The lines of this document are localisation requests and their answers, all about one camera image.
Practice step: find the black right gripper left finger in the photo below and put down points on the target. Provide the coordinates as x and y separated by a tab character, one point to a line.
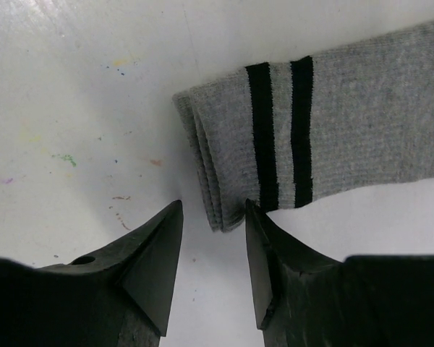
118	295

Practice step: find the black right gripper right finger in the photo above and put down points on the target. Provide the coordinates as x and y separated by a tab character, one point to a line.
304	298

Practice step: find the grey sock with black stripes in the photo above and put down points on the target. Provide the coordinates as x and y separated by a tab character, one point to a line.
287	134

